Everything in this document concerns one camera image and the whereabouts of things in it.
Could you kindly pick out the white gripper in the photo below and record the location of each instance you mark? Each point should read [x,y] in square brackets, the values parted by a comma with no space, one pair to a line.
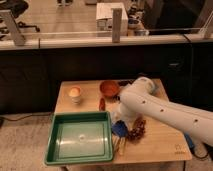
[125,114]

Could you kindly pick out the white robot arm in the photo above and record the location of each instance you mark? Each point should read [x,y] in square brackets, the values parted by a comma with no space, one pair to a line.
[138,98]

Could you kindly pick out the green plastic tray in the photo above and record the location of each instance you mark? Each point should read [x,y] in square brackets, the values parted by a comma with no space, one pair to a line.
[80,138]

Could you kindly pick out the red toy pepper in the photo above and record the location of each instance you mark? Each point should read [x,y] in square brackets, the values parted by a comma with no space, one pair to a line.
[102,104]

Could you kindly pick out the brown grape bunch toy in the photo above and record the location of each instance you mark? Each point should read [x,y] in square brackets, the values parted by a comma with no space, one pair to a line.
[137,131]

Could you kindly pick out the orange bowl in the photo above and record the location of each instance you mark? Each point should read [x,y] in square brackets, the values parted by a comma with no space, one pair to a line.
[109,88]

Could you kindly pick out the yellow banana toy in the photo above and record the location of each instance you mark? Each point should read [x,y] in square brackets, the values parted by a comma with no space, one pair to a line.
[119,144]

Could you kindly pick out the wooden table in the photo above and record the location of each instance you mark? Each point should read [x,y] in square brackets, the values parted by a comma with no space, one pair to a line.
[161,143]

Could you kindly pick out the white cup with yellow inside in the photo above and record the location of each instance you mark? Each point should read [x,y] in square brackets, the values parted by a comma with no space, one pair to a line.
[75,94]

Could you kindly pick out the blue tool on table edge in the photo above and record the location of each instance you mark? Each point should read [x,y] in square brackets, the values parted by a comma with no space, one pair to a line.
[189,141]

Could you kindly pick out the white cardboard box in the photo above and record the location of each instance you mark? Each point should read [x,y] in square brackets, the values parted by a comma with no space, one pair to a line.
[104,14]

